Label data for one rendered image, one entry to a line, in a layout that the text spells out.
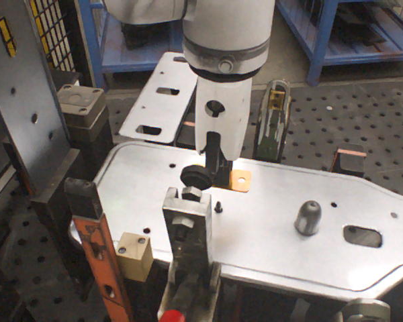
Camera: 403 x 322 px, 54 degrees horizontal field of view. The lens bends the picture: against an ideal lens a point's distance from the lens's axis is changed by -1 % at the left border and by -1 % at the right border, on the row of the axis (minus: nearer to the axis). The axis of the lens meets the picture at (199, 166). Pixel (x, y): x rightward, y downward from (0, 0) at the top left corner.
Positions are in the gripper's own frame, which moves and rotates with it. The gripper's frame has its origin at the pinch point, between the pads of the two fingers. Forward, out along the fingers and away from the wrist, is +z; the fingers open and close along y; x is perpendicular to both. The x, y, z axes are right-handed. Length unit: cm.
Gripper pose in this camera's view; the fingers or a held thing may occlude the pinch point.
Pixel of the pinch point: (219, 164)
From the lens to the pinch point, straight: 51.8
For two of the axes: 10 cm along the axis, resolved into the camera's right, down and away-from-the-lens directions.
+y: 2.3, -7.0, 6.8
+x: -9.7, -1.6, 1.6
